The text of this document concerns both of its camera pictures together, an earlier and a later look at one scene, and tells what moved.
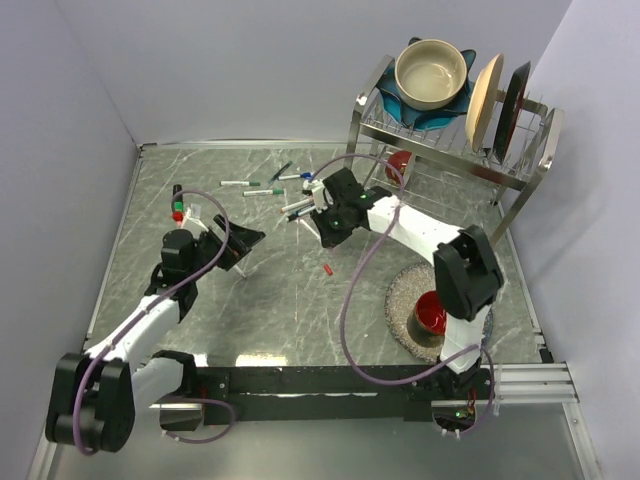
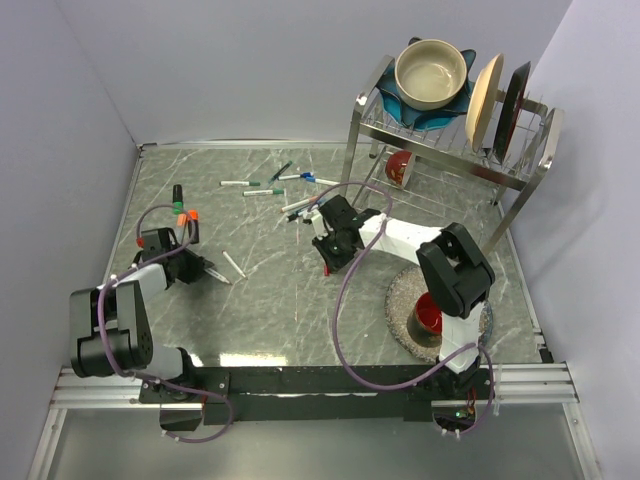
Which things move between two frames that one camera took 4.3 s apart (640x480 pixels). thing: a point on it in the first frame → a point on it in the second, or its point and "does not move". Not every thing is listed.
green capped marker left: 240,183 does not move
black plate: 510,109 does not move
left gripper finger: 241,240 → 188,265
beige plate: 483,101 does not move
